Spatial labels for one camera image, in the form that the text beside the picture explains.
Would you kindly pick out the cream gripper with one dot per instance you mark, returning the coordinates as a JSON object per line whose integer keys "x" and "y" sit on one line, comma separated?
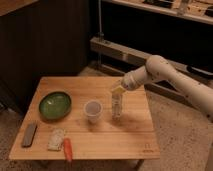
{"x": 117, "y": 89}

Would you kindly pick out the clear plastic bottle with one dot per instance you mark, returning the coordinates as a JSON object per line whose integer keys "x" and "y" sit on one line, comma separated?
{"x": 116, "y": 105}

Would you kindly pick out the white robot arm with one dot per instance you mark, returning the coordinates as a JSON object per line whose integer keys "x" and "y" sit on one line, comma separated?
{"x": 157, "y": 68}

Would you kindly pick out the clear plastic cup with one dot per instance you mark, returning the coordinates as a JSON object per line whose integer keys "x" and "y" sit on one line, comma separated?
{"x": 92, "y": 110}

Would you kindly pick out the wooden table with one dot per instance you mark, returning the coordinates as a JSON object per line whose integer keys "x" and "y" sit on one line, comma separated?
{"x": 130, "y": 137}

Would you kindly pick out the wooden shelf beam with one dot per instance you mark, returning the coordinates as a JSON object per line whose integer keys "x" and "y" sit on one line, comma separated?
{"x": 127, "y": 54}

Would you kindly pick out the metal pole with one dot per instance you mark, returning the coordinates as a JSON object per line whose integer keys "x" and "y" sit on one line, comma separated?
{"x": 101, "y": 34}

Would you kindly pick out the green bowl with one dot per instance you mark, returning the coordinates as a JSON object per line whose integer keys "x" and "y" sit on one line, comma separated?
{"x": 55, "y": 105}

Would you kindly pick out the orange carrot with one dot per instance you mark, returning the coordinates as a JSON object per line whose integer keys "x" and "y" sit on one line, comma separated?
{"x": 67, "y": 149}

